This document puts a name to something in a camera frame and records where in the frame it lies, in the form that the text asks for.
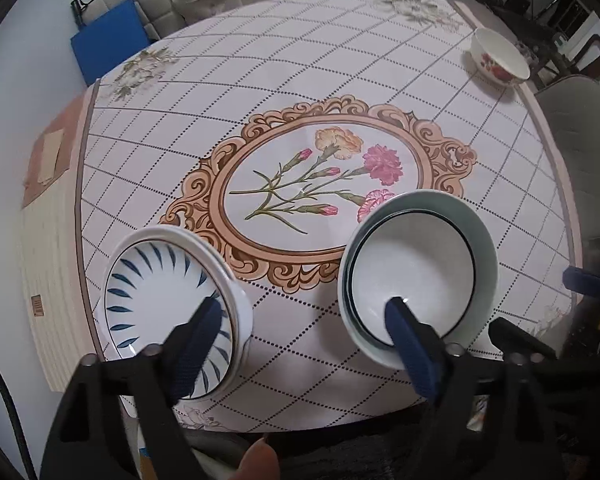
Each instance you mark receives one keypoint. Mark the checked floral tablecloth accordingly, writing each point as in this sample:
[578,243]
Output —
[272,131]

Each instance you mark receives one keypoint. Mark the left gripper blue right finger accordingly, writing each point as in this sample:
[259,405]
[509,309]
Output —
[418,345]

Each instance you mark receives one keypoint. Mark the large white bowl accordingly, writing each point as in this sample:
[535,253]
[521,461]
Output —
[479,241]

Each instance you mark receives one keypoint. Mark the grey green upholstered chair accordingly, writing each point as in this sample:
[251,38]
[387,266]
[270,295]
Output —
[571,107]

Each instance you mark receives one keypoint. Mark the white scalloped plate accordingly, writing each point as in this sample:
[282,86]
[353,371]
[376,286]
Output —
[230,346]

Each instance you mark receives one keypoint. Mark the beige striped table runner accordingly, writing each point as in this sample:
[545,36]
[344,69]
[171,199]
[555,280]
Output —
[53,282]

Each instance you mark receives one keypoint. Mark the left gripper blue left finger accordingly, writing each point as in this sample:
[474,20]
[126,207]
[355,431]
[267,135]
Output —
[191,343]

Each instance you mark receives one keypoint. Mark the dark wooden chair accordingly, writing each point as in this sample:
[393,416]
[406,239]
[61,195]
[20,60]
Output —
[592,69]

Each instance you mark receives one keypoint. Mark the blue folded mat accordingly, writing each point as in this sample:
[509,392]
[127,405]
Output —
[108,41]

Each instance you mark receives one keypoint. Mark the light blue black-rimmed bowl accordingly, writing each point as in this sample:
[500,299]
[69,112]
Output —
[419,257]

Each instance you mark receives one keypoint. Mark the blue leaf pattern plate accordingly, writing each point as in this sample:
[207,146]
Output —
[153,287]

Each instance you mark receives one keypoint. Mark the white bowl red flowers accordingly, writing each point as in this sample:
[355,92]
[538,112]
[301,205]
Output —
[497,58]

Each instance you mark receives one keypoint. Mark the person's left hand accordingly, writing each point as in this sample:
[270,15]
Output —
[260,462]

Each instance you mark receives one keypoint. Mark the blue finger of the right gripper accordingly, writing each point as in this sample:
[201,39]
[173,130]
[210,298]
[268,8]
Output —
[582,282]

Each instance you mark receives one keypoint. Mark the brown placemat with paper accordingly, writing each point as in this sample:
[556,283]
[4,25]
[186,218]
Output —
[52,150]

